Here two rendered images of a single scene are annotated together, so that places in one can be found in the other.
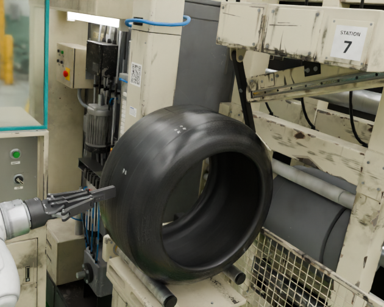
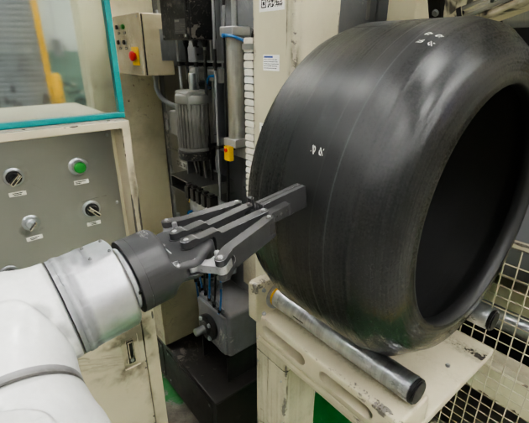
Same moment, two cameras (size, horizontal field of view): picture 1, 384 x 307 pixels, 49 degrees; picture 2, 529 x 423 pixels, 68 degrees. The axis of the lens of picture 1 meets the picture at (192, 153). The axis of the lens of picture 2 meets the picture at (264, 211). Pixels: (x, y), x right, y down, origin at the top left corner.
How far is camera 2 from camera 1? 0.72 m
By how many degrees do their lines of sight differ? 5
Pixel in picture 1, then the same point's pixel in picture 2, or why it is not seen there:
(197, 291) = not seen: hidden behind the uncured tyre
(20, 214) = (111, 283)
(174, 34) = not seen: outside the picture
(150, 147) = (373, 86)
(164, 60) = not seen: outside the picture
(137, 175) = (358, 151)
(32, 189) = (117, 222)
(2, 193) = (68, 235)
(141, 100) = (290, 33)
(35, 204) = (144, 248)
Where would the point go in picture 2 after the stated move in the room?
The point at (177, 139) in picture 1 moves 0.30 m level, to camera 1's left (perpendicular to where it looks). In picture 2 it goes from (436, 56) to (183, 56)
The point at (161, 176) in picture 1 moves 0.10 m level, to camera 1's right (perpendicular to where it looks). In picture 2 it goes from (421, 143) to (505, 142)
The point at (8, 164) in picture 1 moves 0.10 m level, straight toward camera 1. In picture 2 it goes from (69, 186) to (71, 201)
